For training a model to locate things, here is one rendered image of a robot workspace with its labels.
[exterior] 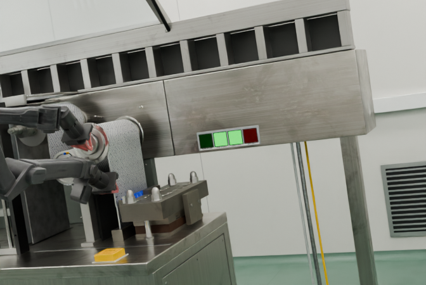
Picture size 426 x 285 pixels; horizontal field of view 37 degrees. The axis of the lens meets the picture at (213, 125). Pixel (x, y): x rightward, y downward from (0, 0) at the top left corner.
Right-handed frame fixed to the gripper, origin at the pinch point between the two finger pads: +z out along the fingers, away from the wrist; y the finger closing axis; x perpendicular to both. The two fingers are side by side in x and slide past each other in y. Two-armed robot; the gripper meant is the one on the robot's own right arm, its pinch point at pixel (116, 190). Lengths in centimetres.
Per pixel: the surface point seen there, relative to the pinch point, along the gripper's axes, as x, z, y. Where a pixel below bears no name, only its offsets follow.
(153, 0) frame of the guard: 68, -15, 15
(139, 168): 13.1, 13.5, 0.3
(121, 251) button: -25.4, -13.0, 13.5
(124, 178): 5.9, 4.0, 0.2
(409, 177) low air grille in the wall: 88, 252, 72
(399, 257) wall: 39, 279, 58
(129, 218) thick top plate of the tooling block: -10.8, -0.5, 7.0
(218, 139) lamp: 24.6, 20.3, 29.0
